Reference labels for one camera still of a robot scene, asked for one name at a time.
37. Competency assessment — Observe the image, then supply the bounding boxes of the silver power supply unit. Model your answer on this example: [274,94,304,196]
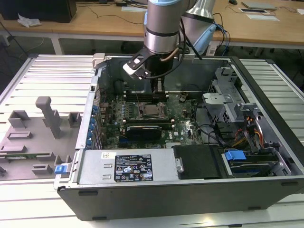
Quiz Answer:
[76,148,179,185]

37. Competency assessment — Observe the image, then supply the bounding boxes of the black camera cable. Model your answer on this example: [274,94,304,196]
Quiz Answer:
[177,14,203,71]

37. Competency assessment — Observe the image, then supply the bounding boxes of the bronze gripper cable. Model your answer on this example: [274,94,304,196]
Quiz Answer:
[159,48,179,63]

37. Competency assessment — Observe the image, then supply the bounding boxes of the crumpled white paper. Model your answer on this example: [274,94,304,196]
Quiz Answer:
[17,13,43,28]

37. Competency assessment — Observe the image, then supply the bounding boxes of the beige case latch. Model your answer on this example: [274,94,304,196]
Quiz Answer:
[92,53,107,70]

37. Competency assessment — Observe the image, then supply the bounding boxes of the silver drive cage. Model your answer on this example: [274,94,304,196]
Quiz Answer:
[201,66,247,124]

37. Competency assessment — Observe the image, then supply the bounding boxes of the black box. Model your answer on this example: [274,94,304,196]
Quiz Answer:
[0,0,77,24]

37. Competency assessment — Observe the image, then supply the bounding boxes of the black plastic shroud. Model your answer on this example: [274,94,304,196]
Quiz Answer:
[171,144,225,181]

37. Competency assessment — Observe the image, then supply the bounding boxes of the blue cable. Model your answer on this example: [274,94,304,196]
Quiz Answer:
[215,22,231,53]

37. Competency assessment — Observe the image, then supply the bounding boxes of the metal CPU socket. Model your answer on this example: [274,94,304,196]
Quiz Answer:
[138,101,168,120]

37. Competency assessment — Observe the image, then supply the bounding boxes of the blue disk carrier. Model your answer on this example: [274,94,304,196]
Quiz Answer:
[224,149,247,162]

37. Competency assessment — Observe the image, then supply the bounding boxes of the white strip with dark window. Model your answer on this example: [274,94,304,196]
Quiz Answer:
[238,7,267,14]

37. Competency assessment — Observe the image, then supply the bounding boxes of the flat gray laptop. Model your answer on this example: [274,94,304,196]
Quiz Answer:
[241,1,278,10]

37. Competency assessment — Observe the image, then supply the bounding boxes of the gray plastic bracket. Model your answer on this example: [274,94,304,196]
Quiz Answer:
[234,102,260,119]

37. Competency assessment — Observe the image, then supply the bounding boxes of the blue plastic latch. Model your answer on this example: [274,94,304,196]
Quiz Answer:
[54,164,72,176]

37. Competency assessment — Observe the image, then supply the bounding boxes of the black graphics card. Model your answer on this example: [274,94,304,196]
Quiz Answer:
[124,125,163,143]

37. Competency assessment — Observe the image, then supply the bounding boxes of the dark hard disk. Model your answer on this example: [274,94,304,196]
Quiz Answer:
[228,154,280,178]

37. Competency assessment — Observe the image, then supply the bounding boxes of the gray parts rack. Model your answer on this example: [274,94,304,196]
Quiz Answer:
[0,96,83,181]

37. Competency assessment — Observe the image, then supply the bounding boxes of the orange yellow wire bundle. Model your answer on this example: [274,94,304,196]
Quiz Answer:
[234,115,265,148]

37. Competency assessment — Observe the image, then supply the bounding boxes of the black open PC case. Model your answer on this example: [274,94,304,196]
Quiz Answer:
[54,54,304,221]

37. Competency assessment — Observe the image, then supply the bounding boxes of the wooden desk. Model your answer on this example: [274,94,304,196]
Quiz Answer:
[0,0,304,50]

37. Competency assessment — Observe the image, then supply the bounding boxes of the green RAM stick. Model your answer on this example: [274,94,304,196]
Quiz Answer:
[0,153,52,162]

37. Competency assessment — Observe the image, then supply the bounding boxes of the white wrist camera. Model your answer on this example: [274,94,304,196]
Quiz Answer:
[123,57,147,81]

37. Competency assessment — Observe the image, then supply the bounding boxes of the black internal cable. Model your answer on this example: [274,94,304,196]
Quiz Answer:
[194,99,228,149]

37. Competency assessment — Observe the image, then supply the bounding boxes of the white paper sheet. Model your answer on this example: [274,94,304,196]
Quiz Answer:
[121,6,148,12]

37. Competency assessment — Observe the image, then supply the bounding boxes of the metal socket cover frame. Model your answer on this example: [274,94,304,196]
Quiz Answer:
[139,102,167,119]

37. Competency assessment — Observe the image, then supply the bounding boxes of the white paper strip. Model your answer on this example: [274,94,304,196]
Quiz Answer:
[246,13,281,22]

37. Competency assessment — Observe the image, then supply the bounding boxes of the green motherboard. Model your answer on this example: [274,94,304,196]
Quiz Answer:
[97,91,207,149]

